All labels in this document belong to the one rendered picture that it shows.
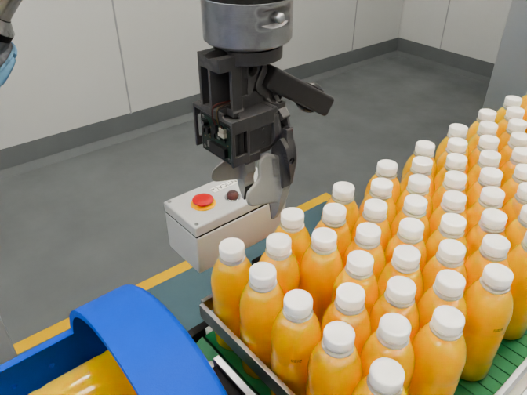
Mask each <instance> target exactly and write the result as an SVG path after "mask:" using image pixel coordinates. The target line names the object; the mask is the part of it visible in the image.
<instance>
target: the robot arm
mask: <svg viewBox="0 0 527 395"><path fill-rule="evenodd" d="M22 1H23V0H0V88H1V86H2V85H4V83H5V82H6V80H7V79H8V77H9V76H10V74H11V72H12V70H13V68H14V65H15V62H16V59H15V58H16V57H17V48H16V46H15V45H14V43H13V42H12V40H13V38H14V36H15V33H14V30H13V25H12V23H11V19H12V17H13V15H14V13H15V12H16V10H17V9H18V7H19V5H20V3H21V2H22ZM200 1H201V12H202V34H203V39H204V41H205V42H207V43H208V44H209V45H211V46H213V48H211V49H205V50H201V51H197V55H198V75H199V85H200V96H201V99H200V100H198V101H194V102H192V105H193V114H194V131H195V141H196V145H200V144H203V148H205V149H206V150H207V151H209V152H211V153H212V154H214V155H216V156H217V157H218V158H220V159H222V160H223V161H222V162H221V163H219V164H218V166H217V167H215V168H214V170H213V171H212V180H213V181H215V182H219V181H227V180H233V179H236V180H237V181H238V187H239V190H240V192H241V195H242V198H243V199H244V200H245V199H246V202H247V204H248V205H250V206H257V205H265V204H269V205H270V212H271V218H272V219H275V218H277V217H278V215H279V213H280V212H281V210H282V208H283V206H284V204H285V201H286V198H287V197H288V194H289V188H290V185H291V184H292V183H293V177H294V173H295V169H296V159H297V155H296V144H295V140H294V137H293V127H291V125H290V119H289V117H290V113H289V112H288V109H287V108H286V106H285V101H284V100H281V98H282V96H283V97H285V98H286V99H288V100H291V101H293V102H295V104H296V105H297V107H298V108H299V109H300V110H302V111H303V112H307V113H312V112H313V113H314V112H317V113H319V114H321V115H323V116H326V115H327V114H328V113H329V110H330V108H331V106H332V105H333V102H334V98H333V97H332V96H330V95H328V94H326V93H324V90H323V88H322V87H321V86H320V85H319V84H317V83H315V82H303V81H301V80H300V79H298V78H296V77H294V76H292V75H291V74H288V73H286V72H285V71H283V70H281V69H279V68H277V67H275V66H273V65H271V64H270V63H274V62H277V61H279V60H280V59H281V58H282V49H283V45H285V44H287V43H288V42H289V41H290V39H291V38H292V37H293V0H200ZM198 114H201V125H202V134H200V135H199V129H198ZM270 148H271V154H269V153H264V152H266V151H269V150H270ZM262 153H264V154H262ZM260 154H262V155H261V156H260ZM257 160H258V162H257V171H258V176H257V179H256V182H254V173H255V171H256V167H255V161H257Z"/></svg>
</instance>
